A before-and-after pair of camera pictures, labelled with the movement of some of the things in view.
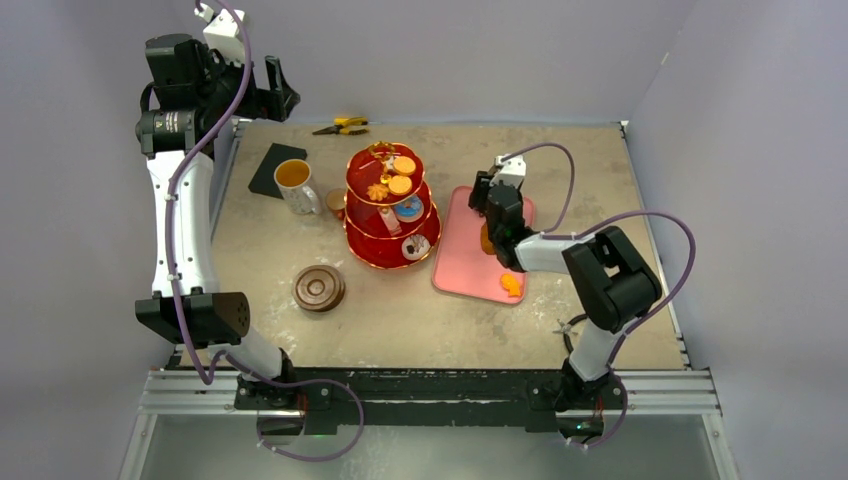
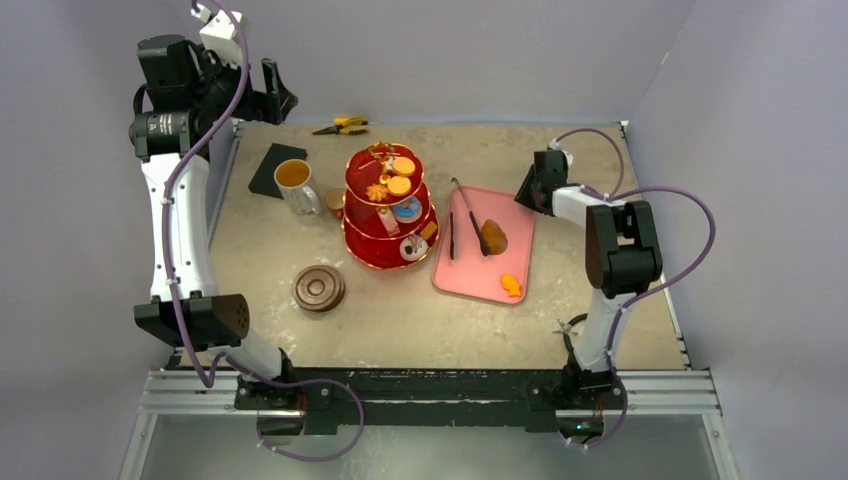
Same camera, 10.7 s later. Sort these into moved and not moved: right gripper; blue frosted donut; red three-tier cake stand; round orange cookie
Moved: right gripper
Not moved: red three-tier cake stand; blue frosted donut; round orange cookie
